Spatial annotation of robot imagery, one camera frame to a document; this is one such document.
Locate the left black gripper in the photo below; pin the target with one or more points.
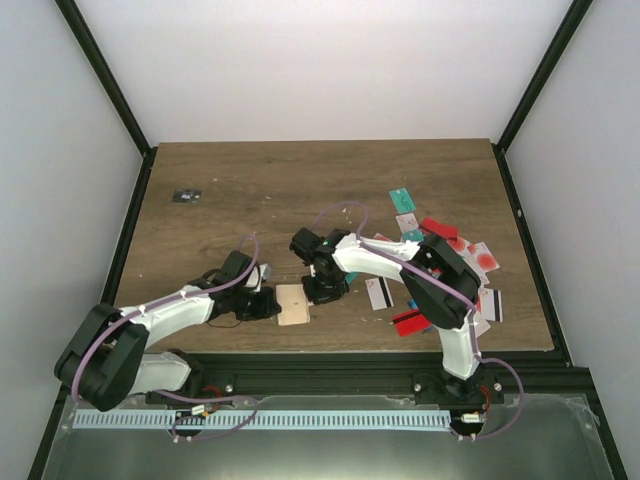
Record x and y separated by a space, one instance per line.
267 307

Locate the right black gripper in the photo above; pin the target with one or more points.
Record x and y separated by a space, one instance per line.
319 297

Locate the beige card holder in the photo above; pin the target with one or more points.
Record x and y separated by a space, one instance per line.
294 305

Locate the red card black stripe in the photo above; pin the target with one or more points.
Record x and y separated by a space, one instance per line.
410 322

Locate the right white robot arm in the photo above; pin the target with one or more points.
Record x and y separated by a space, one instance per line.
444 287

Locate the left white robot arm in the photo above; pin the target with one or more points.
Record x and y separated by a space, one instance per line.
121 366

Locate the white card magnetic stripe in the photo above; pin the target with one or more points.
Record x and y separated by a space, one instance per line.
379 294

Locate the far teal card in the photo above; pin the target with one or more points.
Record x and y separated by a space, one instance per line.
402 200

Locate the small black card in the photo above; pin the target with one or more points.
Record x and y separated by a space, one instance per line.
185 196

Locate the far red card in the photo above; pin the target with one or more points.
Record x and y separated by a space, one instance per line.
430 225

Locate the white card red dot right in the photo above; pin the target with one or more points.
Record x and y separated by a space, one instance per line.
483 257

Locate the white card red pattern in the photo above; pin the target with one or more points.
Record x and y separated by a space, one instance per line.
490 310

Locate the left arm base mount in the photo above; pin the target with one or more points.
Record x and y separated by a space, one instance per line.
195 385

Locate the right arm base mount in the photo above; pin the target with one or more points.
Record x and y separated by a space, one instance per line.
435 386

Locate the light blue slotted cable duct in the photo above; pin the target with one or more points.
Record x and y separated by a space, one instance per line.
421 420

